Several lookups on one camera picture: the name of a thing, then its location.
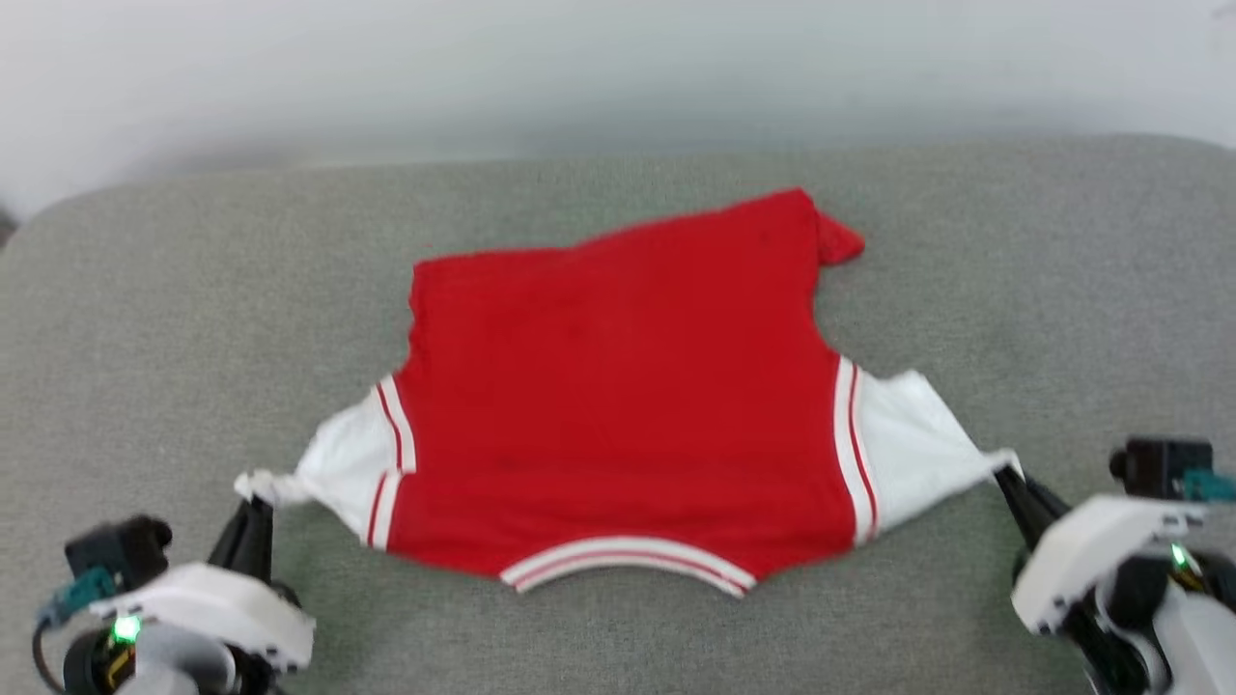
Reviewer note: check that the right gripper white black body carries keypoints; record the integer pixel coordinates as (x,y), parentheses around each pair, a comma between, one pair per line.
(1091,555)

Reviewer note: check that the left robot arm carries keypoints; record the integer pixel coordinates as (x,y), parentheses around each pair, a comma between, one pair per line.
(154,666)

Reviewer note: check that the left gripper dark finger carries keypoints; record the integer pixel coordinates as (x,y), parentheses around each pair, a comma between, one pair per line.
(249,541)

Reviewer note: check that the red and white shirt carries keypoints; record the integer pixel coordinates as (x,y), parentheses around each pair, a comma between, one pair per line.
(628,405)

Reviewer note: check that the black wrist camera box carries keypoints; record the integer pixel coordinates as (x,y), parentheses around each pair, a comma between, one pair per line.
(1159,468)
(116,550)

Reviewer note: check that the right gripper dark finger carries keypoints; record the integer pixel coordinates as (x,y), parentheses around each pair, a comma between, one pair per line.
(1028,502)

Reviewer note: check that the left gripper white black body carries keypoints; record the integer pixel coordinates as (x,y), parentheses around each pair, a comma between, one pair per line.
(208,608)

